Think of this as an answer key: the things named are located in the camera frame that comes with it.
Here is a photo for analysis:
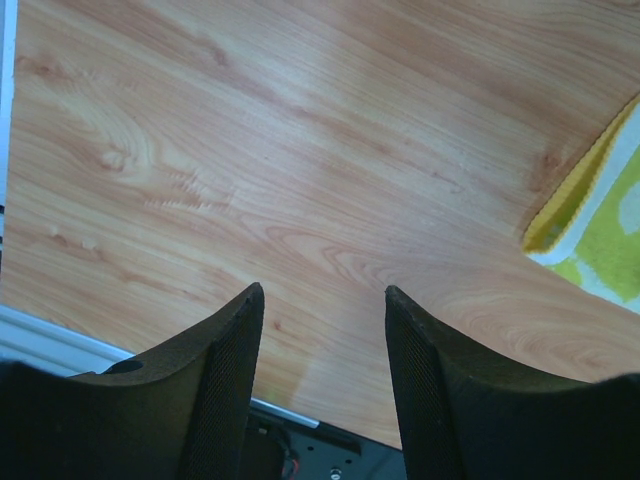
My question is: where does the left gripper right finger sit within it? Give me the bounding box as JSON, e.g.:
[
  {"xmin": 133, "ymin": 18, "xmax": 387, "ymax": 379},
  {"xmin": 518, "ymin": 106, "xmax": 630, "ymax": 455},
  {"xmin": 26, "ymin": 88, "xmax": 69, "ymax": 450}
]
[{"xmin": 385, "ymin": 286, "xmax": 639, "ymax": 479}]

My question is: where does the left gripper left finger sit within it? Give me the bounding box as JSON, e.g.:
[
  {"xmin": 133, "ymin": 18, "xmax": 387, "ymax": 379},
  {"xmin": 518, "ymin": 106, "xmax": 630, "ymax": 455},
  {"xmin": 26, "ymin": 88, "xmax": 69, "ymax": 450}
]
[{"xmin": 1, "ymin": 284, "xmax": 264, "ymax": 479}]

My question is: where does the yellow lime patterned towel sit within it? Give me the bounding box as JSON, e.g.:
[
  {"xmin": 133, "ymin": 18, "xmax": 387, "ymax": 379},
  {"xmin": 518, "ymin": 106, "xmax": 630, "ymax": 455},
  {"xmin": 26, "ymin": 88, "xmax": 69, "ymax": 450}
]
[{"xmin": 522, "ymin": 97, "xmax": 639, "ymax": 313}]

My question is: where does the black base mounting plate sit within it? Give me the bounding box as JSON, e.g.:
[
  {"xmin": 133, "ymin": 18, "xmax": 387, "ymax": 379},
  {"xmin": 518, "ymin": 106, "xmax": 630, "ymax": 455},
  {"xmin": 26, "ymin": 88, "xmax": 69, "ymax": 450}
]
[{"xmin": 238, "ymin": 398, "xmax": 406, "ymax": 480}]

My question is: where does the aluminium front rail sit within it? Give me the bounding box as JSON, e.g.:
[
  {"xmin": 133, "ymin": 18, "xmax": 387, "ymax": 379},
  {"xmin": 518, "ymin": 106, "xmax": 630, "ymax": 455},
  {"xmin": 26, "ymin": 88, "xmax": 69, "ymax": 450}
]
[{"xmin": 0, "ymin": 305, "xmax": 133, "ymax": 377}]

